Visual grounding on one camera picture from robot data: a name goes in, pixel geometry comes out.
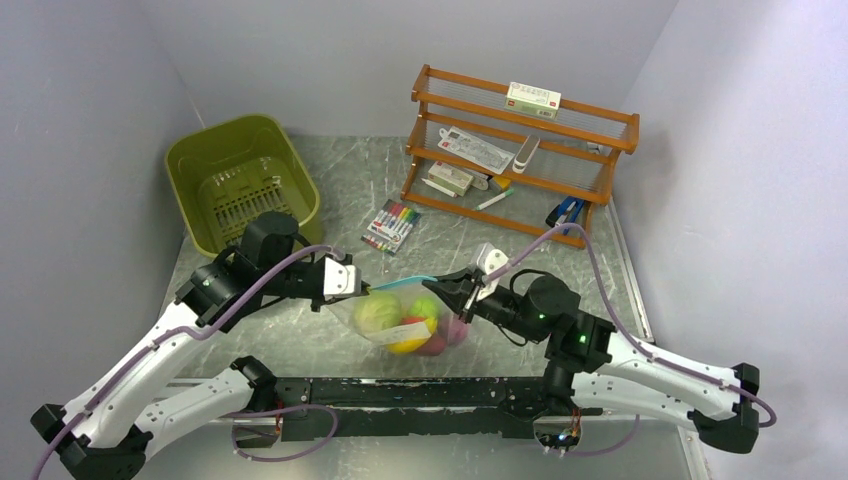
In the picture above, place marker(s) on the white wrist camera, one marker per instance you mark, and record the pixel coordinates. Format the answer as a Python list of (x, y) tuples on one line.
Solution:
[(488, 264), (340, 280)]

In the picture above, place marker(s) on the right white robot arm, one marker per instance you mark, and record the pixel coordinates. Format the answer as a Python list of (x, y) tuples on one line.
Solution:
[(592, 363)]

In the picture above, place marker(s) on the dark red sweet potato toy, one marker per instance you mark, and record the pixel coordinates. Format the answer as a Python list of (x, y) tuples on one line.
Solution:
[(434, 346)]

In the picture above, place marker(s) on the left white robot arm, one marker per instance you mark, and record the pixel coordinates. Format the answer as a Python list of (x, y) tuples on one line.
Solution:
[(114, 427)]

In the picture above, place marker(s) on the purple onion toy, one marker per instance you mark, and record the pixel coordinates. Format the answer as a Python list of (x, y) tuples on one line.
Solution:
[(454, 331)]

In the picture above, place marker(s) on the flat white packaged item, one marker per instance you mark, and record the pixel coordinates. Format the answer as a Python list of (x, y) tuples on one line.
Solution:
[(475, 150)]

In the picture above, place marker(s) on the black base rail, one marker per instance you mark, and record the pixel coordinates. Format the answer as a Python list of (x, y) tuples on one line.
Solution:
[(309, 408)]

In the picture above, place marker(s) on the yellow banana toy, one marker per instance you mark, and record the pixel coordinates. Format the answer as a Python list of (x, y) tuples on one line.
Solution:
[(414, 338)]

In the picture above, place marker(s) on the clear zip bag blue zipper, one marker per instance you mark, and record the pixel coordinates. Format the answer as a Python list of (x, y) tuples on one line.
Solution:
[(407, 290)]

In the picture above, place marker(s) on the pack of coloured markers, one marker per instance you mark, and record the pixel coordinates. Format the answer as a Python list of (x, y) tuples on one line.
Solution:
[(392, 225)]

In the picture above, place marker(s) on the olive green plastic basket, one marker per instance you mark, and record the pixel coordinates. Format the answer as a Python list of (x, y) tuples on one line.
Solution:
[(227, 175)]

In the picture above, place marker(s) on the white green box on shelf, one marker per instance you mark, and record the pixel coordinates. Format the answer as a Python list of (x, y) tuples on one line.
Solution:
[(533, 101)]

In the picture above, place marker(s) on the pale green cabbage toy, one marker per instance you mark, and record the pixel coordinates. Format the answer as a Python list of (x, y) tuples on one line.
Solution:
[(376, 312)]

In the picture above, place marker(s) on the blue stapler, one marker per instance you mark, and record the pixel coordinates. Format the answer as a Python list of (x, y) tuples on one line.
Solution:
[(567, 211)]

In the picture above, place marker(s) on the green lime toy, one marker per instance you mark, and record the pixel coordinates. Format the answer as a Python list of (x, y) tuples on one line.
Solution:
[(424, 307)]

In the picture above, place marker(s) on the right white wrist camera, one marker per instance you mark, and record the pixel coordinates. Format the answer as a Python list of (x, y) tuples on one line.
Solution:
[(488, 264)]

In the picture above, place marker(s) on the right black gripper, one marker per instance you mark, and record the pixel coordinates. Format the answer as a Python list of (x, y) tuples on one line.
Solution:
[(460, 292)]

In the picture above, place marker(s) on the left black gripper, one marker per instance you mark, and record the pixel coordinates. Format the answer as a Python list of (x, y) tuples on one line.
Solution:
[(365, 285)]

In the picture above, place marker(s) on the small white box lower shelf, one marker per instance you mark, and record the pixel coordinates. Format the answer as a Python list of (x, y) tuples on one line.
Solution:
[(449, 178)]

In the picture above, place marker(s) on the orange wooden shelf rack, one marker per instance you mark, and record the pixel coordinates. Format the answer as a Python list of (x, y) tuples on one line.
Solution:
[(576, 155)]

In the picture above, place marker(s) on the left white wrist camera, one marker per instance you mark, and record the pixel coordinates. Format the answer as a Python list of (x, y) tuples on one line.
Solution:
[(340, 280)]

